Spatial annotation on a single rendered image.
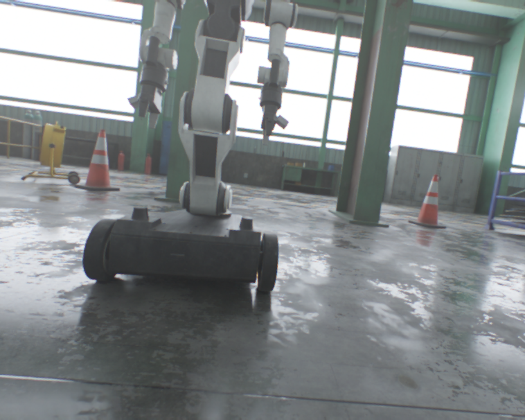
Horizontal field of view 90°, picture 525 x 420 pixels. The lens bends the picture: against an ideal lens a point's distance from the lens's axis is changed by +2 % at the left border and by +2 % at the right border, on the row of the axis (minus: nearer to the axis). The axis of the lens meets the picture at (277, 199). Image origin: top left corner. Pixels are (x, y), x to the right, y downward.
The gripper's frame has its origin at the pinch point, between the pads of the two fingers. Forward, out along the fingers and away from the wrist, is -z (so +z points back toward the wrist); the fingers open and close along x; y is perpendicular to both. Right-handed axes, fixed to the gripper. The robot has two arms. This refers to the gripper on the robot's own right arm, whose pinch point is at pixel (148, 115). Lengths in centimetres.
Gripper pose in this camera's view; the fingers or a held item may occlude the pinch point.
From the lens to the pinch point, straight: 110.8
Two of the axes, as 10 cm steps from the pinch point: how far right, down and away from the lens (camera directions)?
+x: 1.5, -1.0, -9.8
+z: 1.0, -9.9, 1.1
